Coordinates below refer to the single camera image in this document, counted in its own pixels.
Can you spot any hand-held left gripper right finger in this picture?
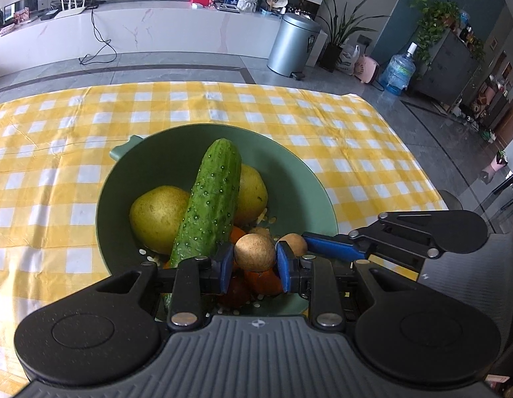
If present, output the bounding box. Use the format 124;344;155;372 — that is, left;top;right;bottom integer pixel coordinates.
275;240;419;327

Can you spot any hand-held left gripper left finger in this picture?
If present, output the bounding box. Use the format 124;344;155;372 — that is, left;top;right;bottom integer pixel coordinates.
97;242;236;327

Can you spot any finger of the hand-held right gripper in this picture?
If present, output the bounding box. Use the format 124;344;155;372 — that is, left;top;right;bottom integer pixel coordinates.
302;211;443;273

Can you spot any red cherry tomato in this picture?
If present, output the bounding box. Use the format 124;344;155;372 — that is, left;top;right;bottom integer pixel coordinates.
217;276;251;309

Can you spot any green cucumber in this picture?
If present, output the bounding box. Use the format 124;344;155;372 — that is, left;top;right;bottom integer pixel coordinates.
163;139;243;311

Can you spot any green plastic bowl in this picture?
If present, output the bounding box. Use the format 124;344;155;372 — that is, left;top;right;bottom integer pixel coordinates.
96;123;340;324

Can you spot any yellow pear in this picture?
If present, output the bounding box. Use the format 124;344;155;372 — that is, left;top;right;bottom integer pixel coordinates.
233;164;269;225
129;186;193;254

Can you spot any pink pig-shaped appliance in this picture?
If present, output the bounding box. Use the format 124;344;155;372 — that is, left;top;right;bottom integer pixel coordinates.
354;55;381;86

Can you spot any blue water bottle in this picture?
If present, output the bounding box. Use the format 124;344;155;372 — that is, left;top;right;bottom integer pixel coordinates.
377;42;419;96

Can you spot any white plastic bag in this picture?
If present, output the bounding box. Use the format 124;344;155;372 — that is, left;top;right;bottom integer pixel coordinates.
336;43;361;75

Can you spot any potted long-leaf plant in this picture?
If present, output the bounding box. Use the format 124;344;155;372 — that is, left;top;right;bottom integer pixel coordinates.
314;0;390;73

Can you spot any yellow checked tablecloth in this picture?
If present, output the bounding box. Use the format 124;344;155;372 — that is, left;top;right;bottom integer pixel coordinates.
0;81;450;386

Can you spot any silver trash can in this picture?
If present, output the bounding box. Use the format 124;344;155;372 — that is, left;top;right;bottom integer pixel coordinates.
267;12;322;80

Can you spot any grey cabinet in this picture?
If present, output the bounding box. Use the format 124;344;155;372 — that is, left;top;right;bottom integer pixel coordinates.
410;29;483;110

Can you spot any white marble television cabinet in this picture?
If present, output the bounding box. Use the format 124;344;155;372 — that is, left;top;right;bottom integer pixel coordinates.
0;0;290;79

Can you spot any green ivy plant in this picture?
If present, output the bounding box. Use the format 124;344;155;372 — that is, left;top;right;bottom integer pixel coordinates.
410;0;462;65

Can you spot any white router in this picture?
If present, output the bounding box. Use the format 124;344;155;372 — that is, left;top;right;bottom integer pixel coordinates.
58;0;91;17

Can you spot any black cable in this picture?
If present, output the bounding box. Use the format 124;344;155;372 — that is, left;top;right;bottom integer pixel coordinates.
78;6;118;66

